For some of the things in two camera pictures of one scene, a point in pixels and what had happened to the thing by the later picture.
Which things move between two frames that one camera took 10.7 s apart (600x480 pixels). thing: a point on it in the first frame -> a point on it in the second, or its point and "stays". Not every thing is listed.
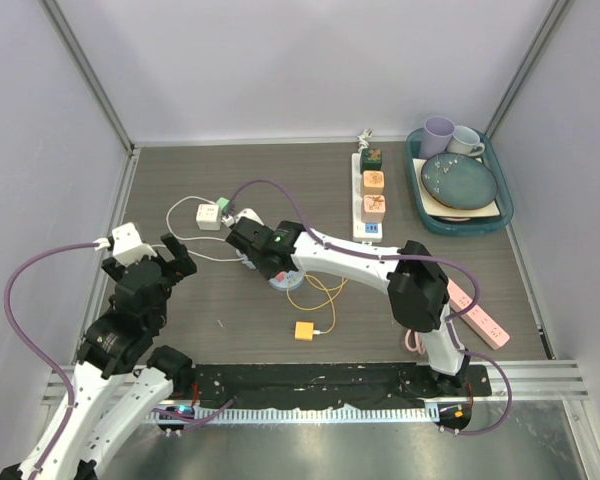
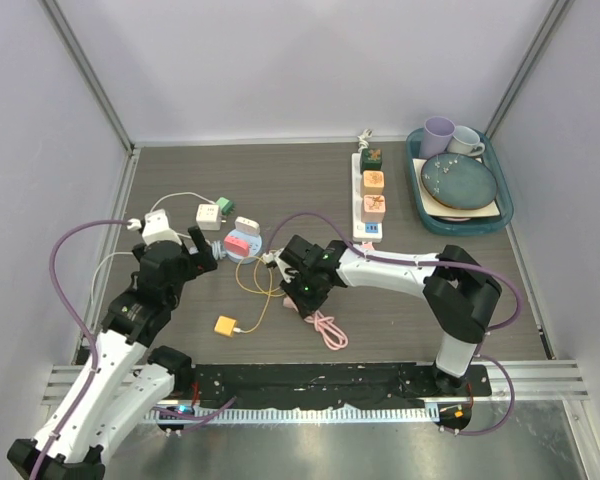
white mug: (465, 140) stays
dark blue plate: (458, 181) stays
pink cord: (419, 347) -> (331, 336)
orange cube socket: (373, 182) stays
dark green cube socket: (372, 158) stays
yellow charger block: (304, 330) -> (225, 325)
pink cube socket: (373, 208) stays
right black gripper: (266, 274) -> (306, 306)
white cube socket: (209, 217) stays
